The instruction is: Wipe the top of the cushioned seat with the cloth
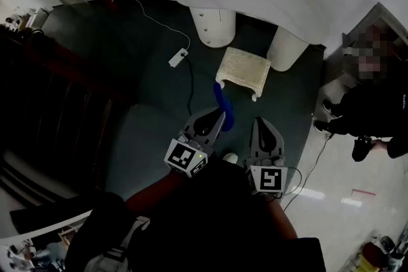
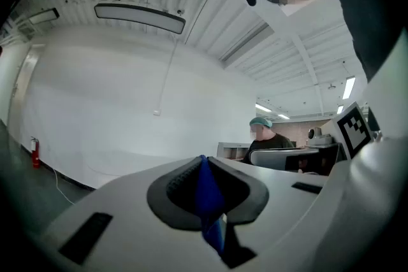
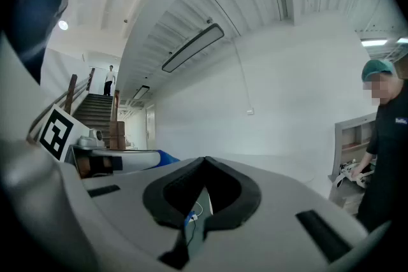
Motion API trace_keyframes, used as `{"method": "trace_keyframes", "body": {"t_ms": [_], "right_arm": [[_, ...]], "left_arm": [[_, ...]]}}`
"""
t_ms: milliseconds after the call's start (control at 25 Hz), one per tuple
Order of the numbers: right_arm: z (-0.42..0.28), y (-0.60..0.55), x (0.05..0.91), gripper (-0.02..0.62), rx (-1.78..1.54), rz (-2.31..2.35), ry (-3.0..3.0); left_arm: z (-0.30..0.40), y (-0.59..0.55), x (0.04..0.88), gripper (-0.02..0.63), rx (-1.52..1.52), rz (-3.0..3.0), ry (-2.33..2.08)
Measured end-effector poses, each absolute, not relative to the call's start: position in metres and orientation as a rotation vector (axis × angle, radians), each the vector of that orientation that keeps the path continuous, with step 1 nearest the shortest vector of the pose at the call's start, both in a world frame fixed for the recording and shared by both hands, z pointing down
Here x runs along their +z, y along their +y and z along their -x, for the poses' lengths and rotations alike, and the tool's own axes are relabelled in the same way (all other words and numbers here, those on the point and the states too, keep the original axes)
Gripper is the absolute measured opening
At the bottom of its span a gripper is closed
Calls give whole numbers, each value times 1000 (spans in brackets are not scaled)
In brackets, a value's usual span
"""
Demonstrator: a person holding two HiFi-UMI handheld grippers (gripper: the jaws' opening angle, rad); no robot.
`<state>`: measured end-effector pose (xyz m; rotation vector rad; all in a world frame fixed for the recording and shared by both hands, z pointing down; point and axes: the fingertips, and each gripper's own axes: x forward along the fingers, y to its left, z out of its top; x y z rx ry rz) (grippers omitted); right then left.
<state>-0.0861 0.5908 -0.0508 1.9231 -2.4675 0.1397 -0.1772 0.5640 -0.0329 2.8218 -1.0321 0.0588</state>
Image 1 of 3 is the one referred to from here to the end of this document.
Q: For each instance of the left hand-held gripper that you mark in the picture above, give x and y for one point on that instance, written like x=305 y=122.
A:
x=181 y=156

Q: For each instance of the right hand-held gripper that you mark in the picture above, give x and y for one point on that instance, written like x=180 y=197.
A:
x=271 y=180

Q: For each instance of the blue cloth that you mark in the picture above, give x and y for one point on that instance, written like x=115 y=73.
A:
x=224 y=108

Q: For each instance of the cream patterned footstool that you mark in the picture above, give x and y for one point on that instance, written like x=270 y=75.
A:
x=243 y=65

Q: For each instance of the person's left forearm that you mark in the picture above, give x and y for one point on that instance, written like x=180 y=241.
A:
x=153 y=191

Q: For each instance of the person's right forearm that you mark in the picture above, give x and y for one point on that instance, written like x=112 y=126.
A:
x=282 y=219

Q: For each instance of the person's white shoe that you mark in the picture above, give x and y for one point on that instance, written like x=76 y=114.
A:
x=230 y=158

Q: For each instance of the person's black trousers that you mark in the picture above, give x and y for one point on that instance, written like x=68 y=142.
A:
x=223 y=200

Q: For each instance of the white power strip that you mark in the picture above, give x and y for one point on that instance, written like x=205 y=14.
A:
x=177 y=57

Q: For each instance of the black handheld device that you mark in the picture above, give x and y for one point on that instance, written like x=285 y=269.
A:
x=361 y=149

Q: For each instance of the red floor tape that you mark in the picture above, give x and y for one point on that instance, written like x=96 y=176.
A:
x=363 y=192

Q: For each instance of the person's black shirt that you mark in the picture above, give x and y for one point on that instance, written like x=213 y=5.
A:
x=105 y=223

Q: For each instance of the red fabric item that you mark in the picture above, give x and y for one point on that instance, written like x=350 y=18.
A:
x=371 y=250

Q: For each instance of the yellow fabric item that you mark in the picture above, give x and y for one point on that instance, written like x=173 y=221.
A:
x=366 y=264

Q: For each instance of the dark wooden furniture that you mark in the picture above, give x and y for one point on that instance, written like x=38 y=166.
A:
x=48 y=89

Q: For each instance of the white striped mattress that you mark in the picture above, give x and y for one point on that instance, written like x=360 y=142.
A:
x=32 y=162

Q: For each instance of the cluttered white worktable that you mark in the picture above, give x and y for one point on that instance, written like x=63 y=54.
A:
x=32 y=245

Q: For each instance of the cluttered shelf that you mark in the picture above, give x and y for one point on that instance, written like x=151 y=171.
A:
x=22 y=22

